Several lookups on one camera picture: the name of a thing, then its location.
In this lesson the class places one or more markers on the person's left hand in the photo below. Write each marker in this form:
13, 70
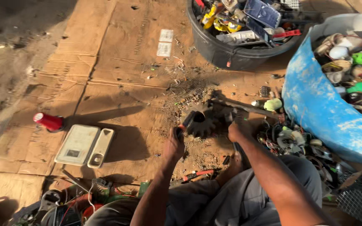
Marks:
174, 147

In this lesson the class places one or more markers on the blue tub of scrap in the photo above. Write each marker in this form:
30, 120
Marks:
335, 91

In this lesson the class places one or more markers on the red cylindrical can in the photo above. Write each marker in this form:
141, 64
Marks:
49, 121

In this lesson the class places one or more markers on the long rusty metal bar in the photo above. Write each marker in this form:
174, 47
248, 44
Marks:
247, 107

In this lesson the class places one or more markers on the black tub of scrap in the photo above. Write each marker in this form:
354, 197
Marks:
247, 28

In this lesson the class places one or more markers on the flattened cardboard sheet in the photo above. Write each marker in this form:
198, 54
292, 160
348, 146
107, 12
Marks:
105, 88

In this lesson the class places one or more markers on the beige electric meter cover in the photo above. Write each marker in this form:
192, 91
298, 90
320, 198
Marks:
77, 145

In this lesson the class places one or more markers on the person's left fingers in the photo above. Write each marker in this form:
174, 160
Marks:
178, 133

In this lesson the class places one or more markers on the dark metal gear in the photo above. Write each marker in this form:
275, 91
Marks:
203, 121

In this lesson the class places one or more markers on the beige slotted plastic casing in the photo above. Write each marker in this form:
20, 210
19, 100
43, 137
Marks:
101, 148

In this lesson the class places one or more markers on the person's foot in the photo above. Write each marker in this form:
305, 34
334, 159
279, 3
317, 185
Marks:
231, 168

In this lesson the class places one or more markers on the person's right fingers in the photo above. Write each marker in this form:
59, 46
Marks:
233, 127

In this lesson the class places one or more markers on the pale green plastic piece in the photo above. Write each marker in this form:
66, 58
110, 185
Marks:
272, 104

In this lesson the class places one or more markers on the person's grey trousers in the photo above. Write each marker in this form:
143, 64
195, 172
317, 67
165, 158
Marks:
231, 197

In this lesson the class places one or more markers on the person's right hand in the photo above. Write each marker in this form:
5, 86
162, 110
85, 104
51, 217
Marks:
235, 132

